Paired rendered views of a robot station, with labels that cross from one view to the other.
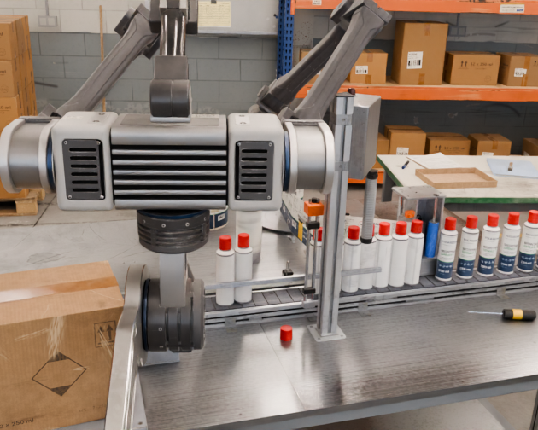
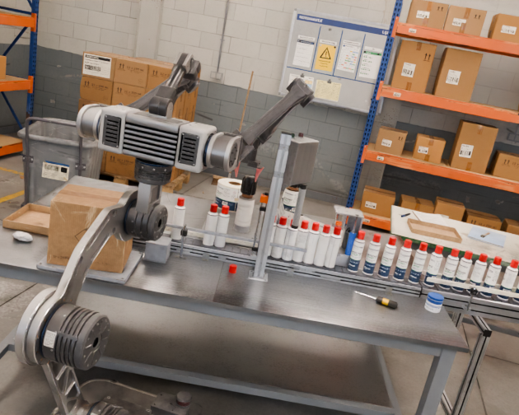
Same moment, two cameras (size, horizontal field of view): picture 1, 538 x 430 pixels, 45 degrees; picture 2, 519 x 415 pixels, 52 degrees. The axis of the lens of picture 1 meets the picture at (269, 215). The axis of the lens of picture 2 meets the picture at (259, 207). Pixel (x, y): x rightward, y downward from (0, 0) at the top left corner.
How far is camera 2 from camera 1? 0.91 m
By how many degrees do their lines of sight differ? 15
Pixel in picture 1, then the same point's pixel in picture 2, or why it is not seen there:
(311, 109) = (249, 132)
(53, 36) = (217, 86)
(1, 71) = not seen: hidden behind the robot
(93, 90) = (145, 100)
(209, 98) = not seen: hidden behind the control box
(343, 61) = (275, 111)
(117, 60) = not seen: hidden behind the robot
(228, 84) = (328, 142)
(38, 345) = (81, 219)
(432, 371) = (302, 310)
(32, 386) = (74, 240)
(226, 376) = (184, 277)
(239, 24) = (344, 100)
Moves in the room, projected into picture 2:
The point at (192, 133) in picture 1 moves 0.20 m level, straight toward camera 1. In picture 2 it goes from (162, 123) to (138, 131)
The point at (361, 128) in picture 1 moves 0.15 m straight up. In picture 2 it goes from (293, 155) to (301, 119)
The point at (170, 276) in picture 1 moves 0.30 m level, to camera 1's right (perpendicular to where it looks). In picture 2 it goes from (142, 195) to (218, 216)
